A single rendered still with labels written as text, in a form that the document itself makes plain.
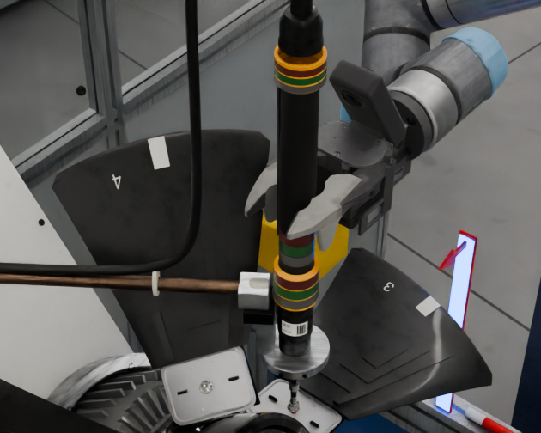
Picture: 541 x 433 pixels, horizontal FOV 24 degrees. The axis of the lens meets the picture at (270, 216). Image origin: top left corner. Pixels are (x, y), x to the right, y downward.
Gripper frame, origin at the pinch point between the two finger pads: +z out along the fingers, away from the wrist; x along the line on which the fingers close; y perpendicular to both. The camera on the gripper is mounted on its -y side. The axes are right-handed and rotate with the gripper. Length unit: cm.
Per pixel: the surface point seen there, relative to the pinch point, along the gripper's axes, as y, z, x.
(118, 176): 8.8, -1.8, 21.9
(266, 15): 50, -86, 70
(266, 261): 49, -34, 28
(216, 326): 19.0, 0.5, 6.9
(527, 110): 148, -214, 73
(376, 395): 31.3, -11.2, -5.5
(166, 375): 23.9, 5.6, 9.5
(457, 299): 41, -38, 0
